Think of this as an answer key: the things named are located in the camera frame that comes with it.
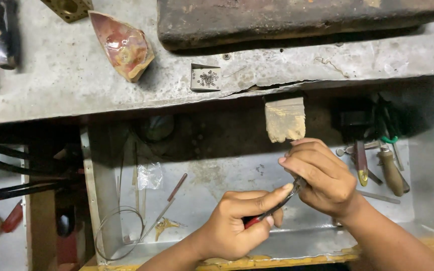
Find person's left hand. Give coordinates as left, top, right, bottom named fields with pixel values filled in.
left=197, top=183, right=295, bottom=262

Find person's right hand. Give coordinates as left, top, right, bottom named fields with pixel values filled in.
left=278, top=138, right=359, bottom=221

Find red-handled pliers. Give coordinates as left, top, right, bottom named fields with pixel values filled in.
left=244, top=177, right=308, bottom=230

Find maroon tool with yellow tip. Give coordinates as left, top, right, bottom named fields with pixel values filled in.
left=354, top=140, right=369, bottom=187

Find metal-lined bench drawer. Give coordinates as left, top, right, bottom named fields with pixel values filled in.
left=81, top=84, right=434, bottom=268

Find flat grey metal file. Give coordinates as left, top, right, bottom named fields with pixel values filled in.
left=356, top=190, right=401, bottom=205

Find black box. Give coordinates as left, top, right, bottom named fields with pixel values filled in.
left=332, top=97, right=376, bottom=141

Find wooden bench pin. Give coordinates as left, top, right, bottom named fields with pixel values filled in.
left=264, top=96, right=306, bottom=144

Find clear plastic bag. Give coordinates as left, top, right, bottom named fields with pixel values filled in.
left=137, top=162, right=164, bottom=191

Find heap of tiny metal rings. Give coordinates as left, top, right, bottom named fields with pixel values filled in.
left=199, top=70, right=220, bottom=89

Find small grey metal tray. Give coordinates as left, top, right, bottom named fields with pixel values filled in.
left=189, top=63, right=222, bottom=92

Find dark rusty metal block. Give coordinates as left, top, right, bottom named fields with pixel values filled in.
left=157, top=0, right=434, bottom=52

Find polished red agate stone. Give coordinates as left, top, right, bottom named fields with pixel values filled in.
left=88, top=10, right=156, bottom=83

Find brass dapping block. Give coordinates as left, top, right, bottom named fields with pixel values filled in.
left=40, top=0, right=94, bottom=23

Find needle file with brown handle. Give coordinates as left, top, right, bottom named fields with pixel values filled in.
left=140, top=173, right=188, bottom=242

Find wooden-handled graver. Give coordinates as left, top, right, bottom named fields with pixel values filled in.
left=377, top=145, right=410, bottom=197

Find bent thin wire scrap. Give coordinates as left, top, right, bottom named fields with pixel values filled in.
left=314, top=56, right=350, bottom=79

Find coil of steel wire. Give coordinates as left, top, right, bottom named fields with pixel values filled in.
left=94, top=206, right=145, bottom=262

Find straight thin wire piece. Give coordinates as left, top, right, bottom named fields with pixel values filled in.
left=222, top=66, right=247, bottom=79

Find red-handled screwdriver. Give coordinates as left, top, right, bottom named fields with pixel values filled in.
left=0, top=200, right=24, bottom=234

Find black hoses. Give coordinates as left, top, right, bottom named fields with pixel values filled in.
left=0, top=126, right=84, bottom=206

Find dark hammer handle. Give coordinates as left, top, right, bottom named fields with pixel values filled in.
left=0, top=0, right=21, bottom=71

